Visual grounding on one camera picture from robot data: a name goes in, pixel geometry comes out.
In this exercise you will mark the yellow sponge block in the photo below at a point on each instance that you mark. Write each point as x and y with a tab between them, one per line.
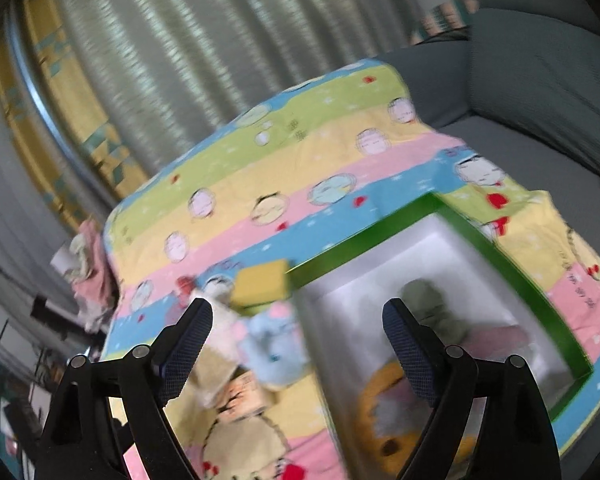
260	285

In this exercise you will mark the green plush toy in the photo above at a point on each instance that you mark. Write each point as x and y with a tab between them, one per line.
440	315

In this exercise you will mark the cartoon printed bed sheet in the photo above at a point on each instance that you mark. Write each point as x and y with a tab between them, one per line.
330	160

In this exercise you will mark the yellow patterned curtain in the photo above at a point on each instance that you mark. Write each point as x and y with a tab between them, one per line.
92	130

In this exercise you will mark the grey curtain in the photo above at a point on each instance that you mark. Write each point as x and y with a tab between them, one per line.
180	60

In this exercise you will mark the red and white sock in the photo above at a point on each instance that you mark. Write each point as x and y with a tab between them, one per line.
187	286

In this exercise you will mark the cream towel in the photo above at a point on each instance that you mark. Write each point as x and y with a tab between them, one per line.
220	360

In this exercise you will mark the green storage box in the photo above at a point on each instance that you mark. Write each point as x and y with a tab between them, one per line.
430	250

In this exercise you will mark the patterned cushion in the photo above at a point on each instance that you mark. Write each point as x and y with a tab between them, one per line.
445	17

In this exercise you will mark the light blue plush toy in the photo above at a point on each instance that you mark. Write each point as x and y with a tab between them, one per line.
275	345

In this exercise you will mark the grey sofa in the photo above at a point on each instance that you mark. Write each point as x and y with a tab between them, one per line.
530	85

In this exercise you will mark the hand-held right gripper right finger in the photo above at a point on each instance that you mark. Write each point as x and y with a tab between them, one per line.
410	350

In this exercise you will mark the pile of clothes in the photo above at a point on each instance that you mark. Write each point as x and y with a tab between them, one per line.
95	280

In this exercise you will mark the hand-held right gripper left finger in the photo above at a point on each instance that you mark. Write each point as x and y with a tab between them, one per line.
185	350

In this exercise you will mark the cookie plush pillow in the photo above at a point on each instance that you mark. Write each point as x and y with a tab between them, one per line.
375	425

